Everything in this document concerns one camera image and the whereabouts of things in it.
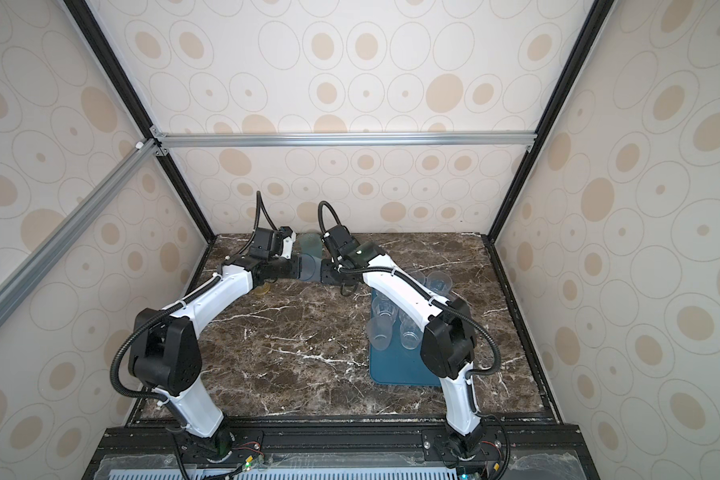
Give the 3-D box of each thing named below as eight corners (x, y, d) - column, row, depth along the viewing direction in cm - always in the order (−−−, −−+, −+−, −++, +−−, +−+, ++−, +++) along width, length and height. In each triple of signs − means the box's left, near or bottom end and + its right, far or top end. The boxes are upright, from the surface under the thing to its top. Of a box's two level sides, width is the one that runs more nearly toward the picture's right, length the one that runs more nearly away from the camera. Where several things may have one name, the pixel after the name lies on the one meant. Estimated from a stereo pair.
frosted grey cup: (367, 350, 91) (367, 340, 86) (367, 321, 98) (367, 310, 92) (392, 350, 91) (394, 340, 86) (391, 321, 98) (392, 310, 92)
